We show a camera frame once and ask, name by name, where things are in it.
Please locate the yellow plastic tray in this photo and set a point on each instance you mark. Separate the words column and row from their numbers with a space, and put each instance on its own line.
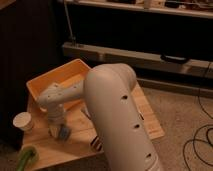
column 65, row 75

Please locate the wooden table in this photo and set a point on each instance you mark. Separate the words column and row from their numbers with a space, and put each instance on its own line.
column 74, row 145

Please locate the grey folded cloth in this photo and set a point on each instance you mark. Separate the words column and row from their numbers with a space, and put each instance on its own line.
column 86, row 113

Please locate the white paper cup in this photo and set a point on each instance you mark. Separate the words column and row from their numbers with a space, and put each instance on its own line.
column 23, row 121

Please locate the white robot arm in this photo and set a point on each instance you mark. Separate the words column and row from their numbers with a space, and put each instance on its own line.
column 106, row 91

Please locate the grey metal shelf rack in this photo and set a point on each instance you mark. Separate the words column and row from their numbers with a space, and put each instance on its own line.
column 99, row 31

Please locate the black handle on shelf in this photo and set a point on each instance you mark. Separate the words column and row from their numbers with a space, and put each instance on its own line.
column 177, row 60

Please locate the striped dark cloth roll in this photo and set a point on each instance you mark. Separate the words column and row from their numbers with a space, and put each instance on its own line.
column 96, row 143

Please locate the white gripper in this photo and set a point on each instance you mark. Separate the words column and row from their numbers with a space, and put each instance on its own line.
column 56, row 125

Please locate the green curved object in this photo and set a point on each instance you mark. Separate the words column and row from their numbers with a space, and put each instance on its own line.
column 28, row 156

